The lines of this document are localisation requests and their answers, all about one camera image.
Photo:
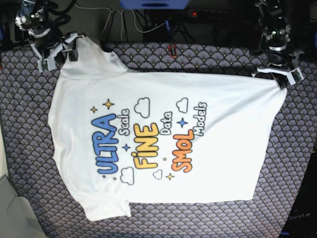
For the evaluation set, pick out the right gripper grey bracket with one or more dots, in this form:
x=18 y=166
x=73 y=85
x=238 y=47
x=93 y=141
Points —
x=57 y=53

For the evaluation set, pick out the left gripper grey bracket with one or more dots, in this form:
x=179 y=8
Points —
x=283 y=67

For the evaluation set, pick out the white printed T-shirt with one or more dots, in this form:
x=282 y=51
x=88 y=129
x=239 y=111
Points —
x=123 y=137

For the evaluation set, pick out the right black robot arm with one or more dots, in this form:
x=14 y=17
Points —
x=42 y=21

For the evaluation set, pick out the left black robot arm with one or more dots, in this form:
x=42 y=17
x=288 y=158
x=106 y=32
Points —
x=275 y=43

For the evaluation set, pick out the blue box at top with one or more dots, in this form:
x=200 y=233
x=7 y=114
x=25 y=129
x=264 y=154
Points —
x=154 y=4

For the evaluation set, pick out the red black table clamp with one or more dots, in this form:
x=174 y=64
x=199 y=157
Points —
x=172 y=50

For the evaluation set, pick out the purple fan-pattern table cloth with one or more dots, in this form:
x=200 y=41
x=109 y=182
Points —
x=25 y=100

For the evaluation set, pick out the black power strip red light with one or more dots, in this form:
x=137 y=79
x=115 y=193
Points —
x=194 y=13

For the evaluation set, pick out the grey chair corner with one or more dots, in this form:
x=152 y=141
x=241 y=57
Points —
x=17 y=219

